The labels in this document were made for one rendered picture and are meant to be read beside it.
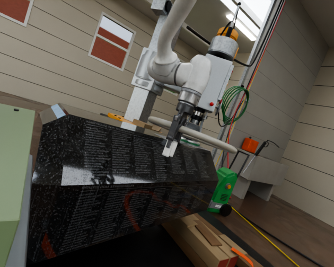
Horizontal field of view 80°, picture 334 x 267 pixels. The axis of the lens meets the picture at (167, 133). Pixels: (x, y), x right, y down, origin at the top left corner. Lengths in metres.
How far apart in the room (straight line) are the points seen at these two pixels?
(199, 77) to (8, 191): 0.74
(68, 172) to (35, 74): 6.39
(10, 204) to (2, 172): 0.05
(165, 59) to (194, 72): 0.13
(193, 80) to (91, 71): 6.61
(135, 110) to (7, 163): 1.93
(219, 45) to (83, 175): 1.33
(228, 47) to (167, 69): 0.91
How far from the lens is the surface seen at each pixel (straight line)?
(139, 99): 2.15
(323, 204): 5.79
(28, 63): 7.25
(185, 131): 0.84
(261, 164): 4.05
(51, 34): 7.27
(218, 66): 1.70
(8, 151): 0.30
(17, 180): 0.24
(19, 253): 0.28
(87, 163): 0.95
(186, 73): 0.86
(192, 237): 1.74
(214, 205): 2.79
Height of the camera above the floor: 0.98
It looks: 5 degrees down
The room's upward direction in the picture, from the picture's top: 20 degrees clockwise
